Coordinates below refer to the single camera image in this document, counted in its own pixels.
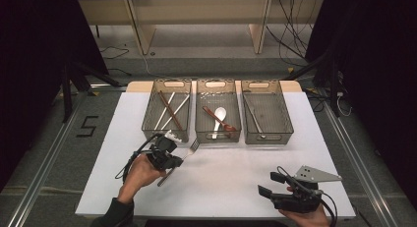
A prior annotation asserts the white table cover sheet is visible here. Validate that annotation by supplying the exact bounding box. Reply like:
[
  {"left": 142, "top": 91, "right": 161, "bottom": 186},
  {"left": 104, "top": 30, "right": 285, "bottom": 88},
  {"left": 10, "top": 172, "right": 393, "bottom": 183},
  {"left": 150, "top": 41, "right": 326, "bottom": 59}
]
[{"left": 75, "top": 90, "right": 357, "bottom": 220}]

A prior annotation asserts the silver table knife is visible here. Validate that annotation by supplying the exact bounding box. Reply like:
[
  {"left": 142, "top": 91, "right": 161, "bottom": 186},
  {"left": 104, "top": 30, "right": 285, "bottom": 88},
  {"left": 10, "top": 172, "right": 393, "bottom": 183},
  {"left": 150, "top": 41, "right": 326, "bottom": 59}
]
[{"left": 243, "top": 95, "right": 268, "bottom": 140}]

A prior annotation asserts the white chopstick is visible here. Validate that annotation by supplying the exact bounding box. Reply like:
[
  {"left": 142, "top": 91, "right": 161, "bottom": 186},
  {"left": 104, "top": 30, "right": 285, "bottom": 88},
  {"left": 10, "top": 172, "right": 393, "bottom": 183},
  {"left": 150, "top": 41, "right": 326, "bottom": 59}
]
[
  {"left": 149, "top": 91, "right": 177, "bottom": 133},
  {"left": 159, "top": 93, "right": 192, "bottom": 132}
]

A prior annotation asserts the brown wooden spoon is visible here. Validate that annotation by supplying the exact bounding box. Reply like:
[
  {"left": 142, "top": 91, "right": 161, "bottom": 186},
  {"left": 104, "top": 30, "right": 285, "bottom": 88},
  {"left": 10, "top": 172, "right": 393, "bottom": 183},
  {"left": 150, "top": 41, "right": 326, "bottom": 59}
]
[{"left": 202, "top": 105, "right": 238, "bottom": 133}]

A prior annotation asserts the person's left hand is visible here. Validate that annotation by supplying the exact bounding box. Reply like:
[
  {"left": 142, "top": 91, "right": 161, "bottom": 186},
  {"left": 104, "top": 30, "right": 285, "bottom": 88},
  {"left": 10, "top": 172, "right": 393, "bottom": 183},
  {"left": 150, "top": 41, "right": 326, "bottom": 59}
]
[{"left": 117, "top": 153, "right": 168, "bottom": 204}]

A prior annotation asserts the hanging black cable bundle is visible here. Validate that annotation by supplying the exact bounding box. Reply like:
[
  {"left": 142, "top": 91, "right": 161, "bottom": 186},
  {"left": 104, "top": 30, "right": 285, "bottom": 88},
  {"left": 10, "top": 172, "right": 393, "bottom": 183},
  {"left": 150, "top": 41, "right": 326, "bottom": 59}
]
[{"left": 265, "top": 0, "right": 317, "bottom": 62}]

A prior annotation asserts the person's right hand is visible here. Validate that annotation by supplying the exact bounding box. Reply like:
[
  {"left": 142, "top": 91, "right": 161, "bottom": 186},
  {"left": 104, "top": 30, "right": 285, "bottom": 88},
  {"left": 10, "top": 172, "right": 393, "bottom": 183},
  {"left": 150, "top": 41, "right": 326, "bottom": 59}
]
[{"left": 278, "top": 186, "right": 330, "bottom": 227}]

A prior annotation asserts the aluminium floor rail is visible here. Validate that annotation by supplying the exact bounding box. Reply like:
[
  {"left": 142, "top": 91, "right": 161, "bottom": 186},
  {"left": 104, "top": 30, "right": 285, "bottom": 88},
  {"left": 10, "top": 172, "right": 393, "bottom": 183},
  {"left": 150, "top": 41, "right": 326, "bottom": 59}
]
[
  {"left": 323, "top": 101, "right": 399, "bottom": 227},
  {"left": 6, "top": 88, "right": 90, "bottom": 227}
]

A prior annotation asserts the hand-held gripper cable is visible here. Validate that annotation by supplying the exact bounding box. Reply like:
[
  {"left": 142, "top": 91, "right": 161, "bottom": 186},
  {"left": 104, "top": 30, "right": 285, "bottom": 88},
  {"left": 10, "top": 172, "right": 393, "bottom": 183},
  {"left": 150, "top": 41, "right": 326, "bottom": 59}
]
[
  {"left": 276, "top": 165, "right": 339, "bottom": 227},
  {"left": 114, "top": 132, "right": 165, "bottom": 181}
]

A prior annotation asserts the tangle of floor cables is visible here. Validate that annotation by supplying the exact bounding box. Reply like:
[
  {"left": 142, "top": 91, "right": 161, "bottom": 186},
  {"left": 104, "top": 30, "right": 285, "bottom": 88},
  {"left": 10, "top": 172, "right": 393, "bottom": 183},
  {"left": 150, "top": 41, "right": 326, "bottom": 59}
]
[{"left": 303, "top": 86, "right": 354, "bottom": 119}]

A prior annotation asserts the dark curtain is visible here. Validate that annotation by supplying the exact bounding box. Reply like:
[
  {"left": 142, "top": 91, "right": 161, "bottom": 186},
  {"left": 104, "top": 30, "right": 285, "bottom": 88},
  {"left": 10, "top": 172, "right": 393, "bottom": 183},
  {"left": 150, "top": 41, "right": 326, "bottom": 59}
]
[
  {"left": 304, "top": 0, "right": 417, "bottom": 208},
  {"left": 0, "top": 0, "right": 110, "bottom": 193}
]

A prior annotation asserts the right hand-held gripper cable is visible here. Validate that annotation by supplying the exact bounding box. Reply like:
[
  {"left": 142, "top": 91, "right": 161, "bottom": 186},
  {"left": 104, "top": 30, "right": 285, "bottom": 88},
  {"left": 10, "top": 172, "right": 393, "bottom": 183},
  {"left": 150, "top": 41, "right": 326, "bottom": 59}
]
[{"left": 276, "top": 165, "right": 339, "bottom": 227}]

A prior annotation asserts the black floor cable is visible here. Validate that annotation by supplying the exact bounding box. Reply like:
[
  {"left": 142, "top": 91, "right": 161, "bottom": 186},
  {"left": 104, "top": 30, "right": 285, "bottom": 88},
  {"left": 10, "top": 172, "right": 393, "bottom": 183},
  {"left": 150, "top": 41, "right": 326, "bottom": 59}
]
[{"left": 98, "top": 44, "right": 133, "bottom": 78}]

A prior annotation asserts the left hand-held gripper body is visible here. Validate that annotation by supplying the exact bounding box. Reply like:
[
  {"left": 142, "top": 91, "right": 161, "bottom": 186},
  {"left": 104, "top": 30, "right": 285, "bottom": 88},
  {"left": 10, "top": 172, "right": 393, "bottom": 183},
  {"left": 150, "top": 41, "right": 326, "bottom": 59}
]
[{"left": 147, "top": 130, "right": 183, "bottom": 172}]

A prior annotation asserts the white ceramic spoon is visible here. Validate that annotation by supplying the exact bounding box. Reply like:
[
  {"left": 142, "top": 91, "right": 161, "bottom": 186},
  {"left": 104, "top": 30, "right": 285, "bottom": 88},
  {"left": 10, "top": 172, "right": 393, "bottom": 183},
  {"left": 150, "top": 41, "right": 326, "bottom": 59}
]
[{"left": 210, "top": 106, "right": 228, "bottom": 141}]

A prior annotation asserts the left hand-held gripper cable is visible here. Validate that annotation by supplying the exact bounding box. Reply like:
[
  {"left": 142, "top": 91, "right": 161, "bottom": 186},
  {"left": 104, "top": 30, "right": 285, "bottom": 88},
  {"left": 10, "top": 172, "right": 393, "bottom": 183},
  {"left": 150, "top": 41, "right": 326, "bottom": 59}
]
[{"left": 114, "top": 132, "right": 165, "bottom": 181}]

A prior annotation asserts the smoky clear plastic bin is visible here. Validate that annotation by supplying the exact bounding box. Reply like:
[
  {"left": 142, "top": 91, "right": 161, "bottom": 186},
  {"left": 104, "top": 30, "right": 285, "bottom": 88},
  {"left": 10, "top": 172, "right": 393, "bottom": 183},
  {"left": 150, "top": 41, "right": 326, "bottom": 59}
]
[
  {"left": 240, "top": 79, "right": 295, "bottom": 145},
  {"left": 195, "top": 79, "right": 242, "bottom": 144},
  {"left": 141, "top": 79, "right": 193, "bottom": 143}
]

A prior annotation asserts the beige wooden desk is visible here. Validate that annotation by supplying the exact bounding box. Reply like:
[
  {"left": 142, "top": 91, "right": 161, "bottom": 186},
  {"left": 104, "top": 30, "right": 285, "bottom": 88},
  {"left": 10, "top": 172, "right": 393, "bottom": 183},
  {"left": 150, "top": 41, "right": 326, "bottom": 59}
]
[{"left": 78, "top": 0, "right": 326, "bottom": 56}]

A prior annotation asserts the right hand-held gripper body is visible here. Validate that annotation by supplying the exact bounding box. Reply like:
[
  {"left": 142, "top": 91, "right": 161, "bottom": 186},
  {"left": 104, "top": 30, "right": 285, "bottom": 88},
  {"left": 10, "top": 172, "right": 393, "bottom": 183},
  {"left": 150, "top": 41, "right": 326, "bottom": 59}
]
[{"left": 270, "top": 165, "right": 343, "bottom": 214}]

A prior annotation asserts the black metal stand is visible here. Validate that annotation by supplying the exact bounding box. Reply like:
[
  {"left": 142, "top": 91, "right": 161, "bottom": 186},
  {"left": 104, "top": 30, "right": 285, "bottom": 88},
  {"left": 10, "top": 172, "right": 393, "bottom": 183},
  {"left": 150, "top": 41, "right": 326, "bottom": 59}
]
[
  {"left": 59, "top": 55, "right": 123, "bottom": 124},
  {"left": 284, "top": 49, "right": 342, "bottom": 119}
]

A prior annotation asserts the silver fork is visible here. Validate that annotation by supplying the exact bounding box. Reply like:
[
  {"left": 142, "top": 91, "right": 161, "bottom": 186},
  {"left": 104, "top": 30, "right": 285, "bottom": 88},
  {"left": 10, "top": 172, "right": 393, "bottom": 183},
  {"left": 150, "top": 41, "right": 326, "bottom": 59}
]
[{"left": 156, "top": 138, "right": 201, "bottom": 188}]

